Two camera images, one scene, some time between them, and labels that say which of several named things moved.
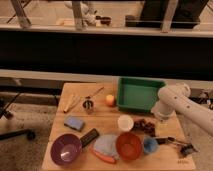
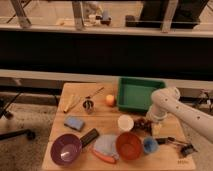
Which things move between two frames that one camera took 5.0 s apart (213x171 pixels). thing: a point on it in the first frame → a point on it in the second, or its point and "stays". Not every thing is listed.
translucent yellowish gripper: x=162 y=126 → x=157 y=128
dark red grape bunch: x=143 y=125 stays
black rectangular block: x=89 y=137 stays
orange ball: x=109 y=100 stays
